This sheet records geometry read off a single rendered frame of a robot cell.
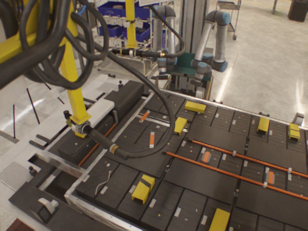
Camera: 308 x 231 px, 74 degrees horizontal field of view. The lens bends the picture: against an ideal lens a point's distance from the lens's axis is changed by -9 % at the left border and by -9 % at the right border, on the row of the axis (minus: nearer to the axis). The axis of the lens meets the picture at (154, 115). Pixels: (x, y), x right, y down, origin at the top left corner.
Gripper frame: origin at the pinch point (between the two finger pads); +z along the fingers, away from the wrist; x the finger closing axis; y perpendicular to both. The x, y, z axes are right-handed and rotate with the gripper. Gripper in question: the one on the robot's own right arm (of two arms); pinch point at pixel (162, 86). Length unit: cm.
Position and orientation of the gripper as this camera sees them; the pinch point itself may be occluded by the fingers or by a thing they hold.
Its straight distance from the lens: 255.0
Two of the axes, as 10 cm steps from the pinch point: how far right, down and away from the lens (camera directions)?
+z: 0.4, 9.7, 2.6
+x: -9.8, -0.1, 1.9
